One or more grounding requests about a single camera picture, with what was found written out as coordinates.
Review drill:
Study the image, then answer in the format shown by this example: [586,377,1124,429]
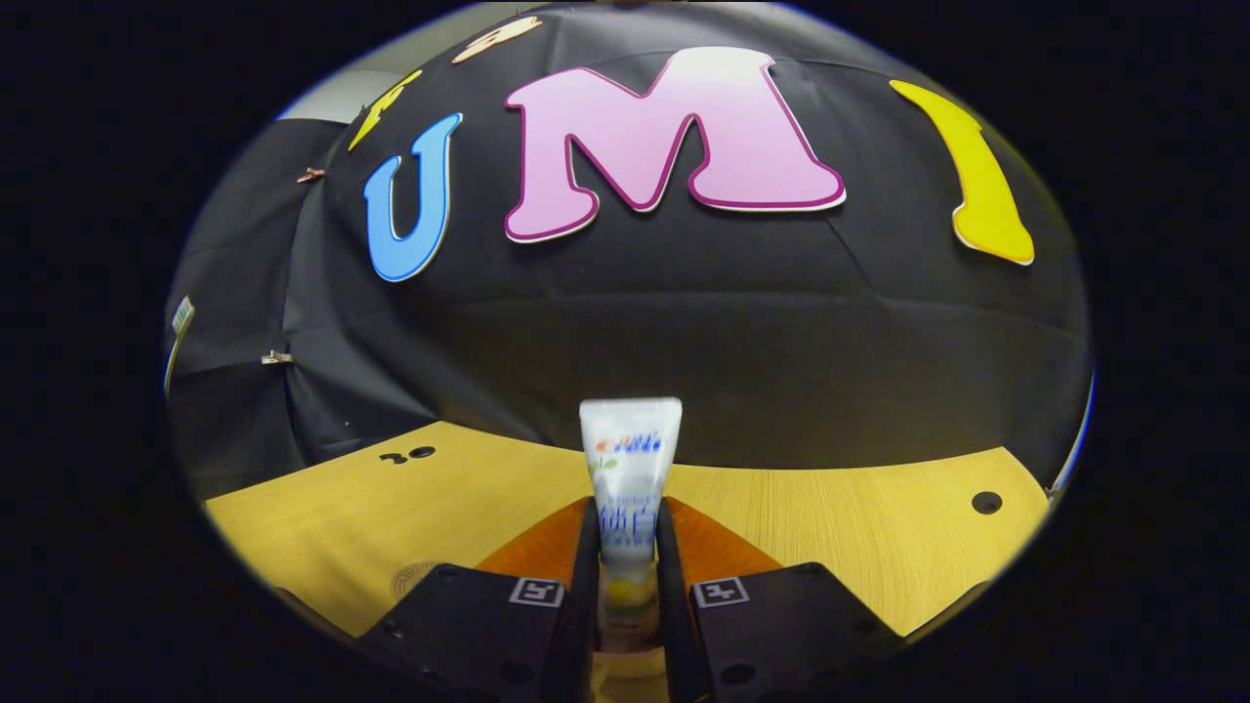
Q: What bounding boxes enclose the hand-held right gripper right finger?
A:
[654,496,904,703]

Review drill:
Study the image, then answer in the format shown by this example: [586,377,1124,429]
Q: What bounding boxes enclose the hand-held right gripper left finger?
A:
[354,496,602,703]

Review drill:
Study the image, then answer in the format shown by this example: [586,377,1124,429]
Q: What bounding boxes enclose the white toothpaste tube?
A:
[579,396,684,653]

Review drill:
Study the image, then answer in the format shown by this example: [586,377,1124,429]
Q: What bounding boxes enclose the round cork coaster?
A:
[392,560,440,600]

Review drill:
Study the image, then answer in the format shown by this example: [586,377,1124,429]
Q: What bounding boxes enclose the wooden desktop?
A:
[203,420,1054,645]

